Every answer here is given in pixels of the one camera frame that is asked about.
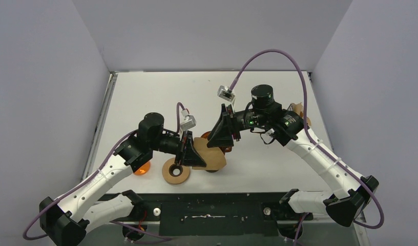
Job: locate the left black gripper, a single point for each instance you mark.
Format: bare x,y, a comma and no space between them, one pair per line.
184,148

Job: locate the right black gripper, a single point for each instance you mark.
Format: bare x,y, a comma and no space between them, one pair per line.
221,135

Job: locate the amber plastic coffee dripper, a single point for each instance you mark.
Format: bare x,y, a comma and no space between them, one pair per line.
224,143

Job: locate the brown paper coffee filter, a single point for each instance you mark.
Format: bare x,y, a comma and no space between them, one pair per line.
214,157

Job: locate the orange coffee filter box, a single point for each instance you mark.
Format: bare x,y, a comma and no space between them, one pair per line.
299,110

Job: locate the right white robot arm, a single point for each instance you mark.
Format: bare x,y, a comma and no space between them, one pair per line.
350,192

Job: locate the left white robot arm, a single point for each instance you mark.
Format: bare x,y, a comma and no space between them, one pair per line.
70,217

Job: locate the orange translucent dripper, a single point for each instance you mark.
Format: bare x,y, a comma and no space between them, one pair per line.
143,169

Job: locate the round wooden ring stand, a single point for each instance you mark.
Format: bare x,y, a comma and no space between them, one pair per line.
175,174

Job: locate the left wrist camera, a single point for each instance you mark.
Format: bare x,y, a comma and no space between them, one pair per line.
186,120

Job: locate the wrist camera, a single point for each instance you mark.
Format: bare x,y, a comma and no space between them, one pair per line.
186,120
226,93

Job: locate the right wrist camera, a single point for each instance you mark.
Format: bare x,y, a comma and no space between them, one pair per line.
226,93

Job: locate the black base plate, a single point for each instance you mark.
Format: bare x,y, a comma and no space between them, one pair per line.
213,214

